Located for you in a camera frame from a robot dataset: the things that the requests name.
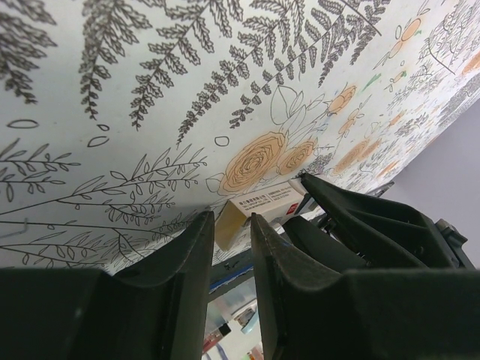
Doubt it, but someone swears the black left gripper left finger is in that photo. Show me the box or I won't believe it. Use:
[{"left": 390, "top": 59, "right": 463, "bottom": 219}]
[{"left": 1, "top": 211, "right": 215, "bottom": 359}]

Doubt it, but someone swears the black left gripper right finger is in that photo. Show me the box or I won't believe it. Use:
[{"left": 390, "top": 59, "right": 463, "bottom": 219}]
[{"left": 250, "top": 214, "right": 479, "bottom": 359}]

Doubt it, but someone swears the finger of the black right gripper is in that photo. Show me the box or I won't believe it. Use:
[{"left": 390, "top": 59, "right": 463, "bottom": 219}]
[
  {"left": 301, "top": 173, "right": 469, "bottom": 269},
  {"left": 283, "top": 217, "right": 367, "bottom": 272}
]

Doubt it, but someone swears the small staple box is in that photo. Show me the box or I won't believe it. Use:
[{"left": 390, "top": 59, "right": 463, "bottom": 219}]
[{"left": 214, "top": 178, "right": 308, "bottom": 251}]

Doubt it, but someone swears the floral patterned table mat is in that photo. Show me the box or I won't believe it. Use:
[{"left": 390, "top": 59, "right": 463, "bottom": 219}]
[{"left": 1, "top": 1, "right": 479, "bottom": 272}]

